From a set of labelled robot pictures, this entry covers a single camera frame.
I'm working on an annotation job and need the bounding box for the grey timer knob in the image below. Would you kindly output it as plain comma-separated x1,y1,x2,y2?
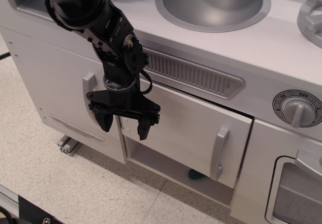
273,90,321,128

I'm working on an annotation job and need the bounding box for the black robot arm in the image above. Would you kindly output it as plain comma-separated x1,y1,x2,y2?
45,0,160,140

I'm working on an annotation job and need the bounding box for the aluminium extrusion rail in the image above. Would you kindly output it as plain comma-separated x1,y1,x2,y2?
57,135,82,157

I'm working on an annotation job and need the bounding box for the silver fridge emblem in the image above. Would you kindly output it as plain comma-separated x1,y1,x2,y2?
49,114,104,142

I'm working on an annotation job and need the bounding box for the grey oven door handle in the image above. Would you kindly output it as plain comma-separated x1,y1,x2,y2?
294,150,321,181

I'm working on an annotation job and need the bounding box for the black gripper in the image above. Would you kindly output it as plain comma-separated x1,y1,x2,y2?
86,83,160,140

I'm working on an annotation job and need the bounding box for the oven door window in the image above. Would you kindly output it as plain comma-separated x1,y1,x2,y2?
265,157,321,223

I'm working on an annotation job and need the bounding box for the white cabinet door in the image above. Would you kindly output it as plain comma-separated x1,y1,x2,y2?
121,84,252,188

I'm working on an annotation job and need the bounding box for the grey fridge door handle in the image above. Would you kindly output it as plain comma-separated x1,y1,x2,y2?
82,72,101,126

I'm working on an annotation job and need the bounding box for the grey cabinet door handle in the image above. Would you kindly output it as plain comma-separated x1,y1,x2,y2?
209,126,229,181

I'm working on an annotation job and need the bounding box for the grey vent grille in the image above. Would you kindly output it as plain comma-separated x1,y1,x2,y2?
144,48,246,99

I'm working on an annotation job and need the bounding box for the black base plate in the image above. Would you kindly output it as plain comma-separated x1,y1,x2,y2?
16,195,63,224

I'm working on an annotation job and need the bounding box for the green object in cabinet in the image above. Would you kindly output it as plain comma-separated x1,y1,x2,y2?
188,169,206,180

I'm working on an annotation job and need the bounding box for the white toy fridge door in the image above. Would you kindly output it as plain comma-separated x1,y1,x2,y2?
1,27,126,164

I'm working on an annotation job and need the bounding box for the silver sink bowl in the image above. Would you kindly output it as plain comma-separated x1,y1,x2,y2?
155,0,271,33

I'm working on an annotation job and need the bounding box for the white toy kitchen body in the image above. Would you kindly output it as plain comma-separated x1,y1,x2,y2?
1,0,321,223

